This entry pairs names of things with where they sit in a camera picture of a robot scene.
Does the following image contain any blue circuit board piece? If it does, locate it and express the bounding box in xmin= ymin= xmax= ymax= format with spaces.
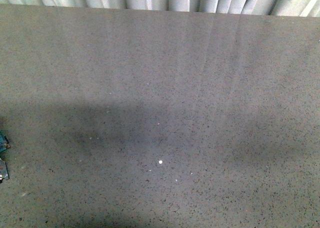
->
xmin=0 ymin=131 xmax=11 ymax=152

